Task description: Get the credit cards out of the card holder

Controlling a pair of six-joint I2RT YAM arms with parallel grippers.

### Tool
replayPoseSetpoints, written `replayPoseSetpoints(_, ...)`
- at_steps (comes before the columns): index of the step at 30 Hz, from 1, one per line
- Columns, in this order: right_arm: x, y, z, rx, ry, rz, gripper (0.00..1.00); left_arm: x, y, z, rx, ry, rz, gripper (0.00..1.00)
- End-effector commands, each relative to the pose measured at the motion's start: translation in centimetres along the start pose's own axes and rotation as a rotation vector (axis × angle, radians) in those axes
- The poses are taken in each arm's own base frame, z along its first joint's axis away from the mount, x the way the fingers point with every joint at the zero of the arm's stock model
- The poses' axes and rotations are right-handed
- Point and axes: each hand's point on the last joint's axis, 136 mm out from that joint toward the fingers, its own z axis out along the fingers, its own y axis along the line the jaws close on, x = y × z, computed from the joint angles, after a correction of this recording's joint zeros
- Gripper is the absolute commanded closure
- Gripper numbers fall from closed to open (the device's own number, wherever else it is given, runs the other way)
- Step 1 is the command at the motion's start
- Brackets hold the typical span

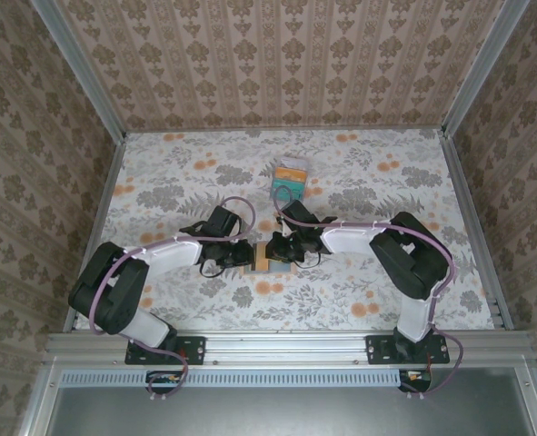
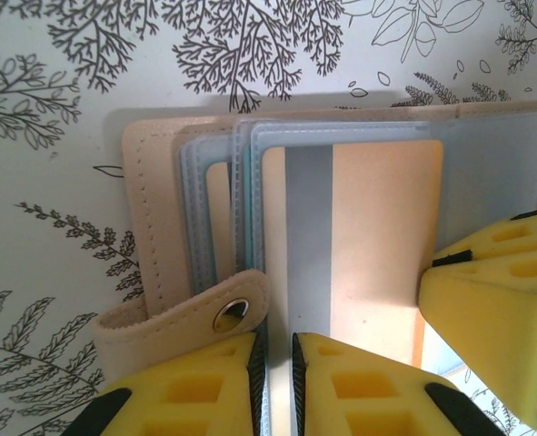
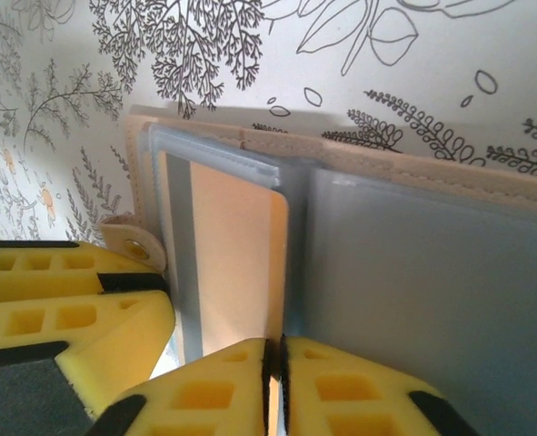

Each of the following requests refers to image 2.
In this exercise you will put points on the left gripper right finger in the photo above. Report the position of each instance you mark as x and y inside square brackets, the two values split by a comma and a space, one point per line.
[363, 399]

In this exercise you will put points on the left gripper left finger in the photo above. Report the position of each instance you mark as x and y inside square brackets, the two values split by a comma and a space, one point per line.
[181, 399]

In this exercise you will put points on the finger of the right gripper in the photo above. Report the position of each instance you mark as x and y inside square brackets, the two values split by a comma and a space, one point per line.
[490, 327]
[522, 236]

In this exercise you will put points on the gold credit card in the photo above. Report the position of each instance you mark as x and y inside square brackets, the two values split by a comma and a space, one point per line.
[377, 218]

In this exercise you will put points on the blue grey cloth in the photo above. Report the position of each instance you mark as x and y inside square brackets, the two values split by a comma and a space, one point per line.
[150, 204]

